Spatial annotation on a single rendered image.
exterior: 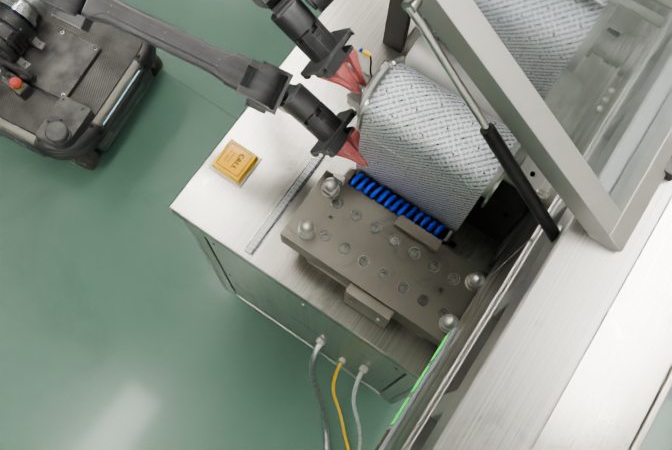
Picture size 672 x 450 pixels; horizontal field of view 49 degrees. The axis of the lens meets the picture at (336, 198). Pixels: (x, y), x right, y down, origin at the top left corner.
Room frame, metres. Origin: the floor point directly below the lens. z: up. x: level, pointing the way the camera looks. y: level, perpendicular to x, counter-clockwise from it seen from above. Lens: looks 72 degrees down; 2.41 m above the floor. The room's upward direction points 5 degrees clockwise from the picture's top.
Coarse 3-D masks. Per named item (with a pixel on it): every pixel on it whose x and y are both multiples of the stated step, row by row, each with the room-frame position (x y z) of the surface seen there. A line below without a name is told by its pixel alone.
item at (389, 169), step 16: (368, 144) 0.51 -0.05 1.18; (368, 160) 0.51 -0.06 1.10; (384, 160) 0.49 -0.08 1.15; (400, 160) 0.48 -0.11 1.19; (368, 176) 0.50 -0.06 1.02; (384, 176) 0.49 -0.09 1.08; (400, 176) 0.47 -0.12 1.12; (416, 176) 0.46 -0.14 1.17; (400, 192) 0.47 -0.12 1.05; (416, 192) 0.45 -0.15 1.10; (432, 192) 0.44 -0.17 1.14; (448, 192) 0.43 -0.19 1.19; (432, 208) 0.43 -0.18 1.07; (448, 208) 0.42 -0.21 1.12; (464, 208) 0.41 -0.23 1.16; (448, 224) 0.41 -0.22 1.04
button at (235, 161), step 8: (232, 144) 0.59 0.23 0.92; (224, 152) 0.57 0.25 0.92; (232, 152) 0.57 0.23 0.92; (240, 152) 0.57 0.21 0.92; (248, 152) 0.57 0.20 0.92; (216, 160) 0.55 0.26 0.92; (224, 160) 0.55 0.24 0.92; (232, 160) 0.55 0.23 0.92; (240, 160) 0.55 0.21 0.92; (248, 160) 0.55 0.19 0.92; (256, 160) 0.56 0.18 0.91; (216, 168) 0.54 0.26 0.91; (224, 168) 0.53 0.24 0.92; (232, 168) 0.53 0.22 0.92; (240, 168) 0.53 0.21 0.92; (248, 168) 0.54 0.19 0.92; (232, 176) 0.52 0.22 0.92; (240, 176) 0.52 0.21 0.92
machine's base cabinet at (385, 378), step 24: (216, 264) 0.41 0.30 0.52; (240, 264) 0.36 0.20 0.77; (240, 288) 0.39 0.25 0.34; (264, 288) 0.33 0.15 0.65; (264, 312) 0.35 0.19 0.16; (288, 312) 0.30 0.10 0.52; (312, 312) 0.26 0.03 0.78; (312, 336) 0.27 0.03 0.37; (336, 336) 0.23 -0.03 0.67; (336, 360) 0.22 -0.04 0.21; (360, 360) 0.19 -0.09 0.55; (384, 360) 0.17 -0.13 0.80; (384, 384) 0.15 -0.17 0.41; (408, 384) 0.13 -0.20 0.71
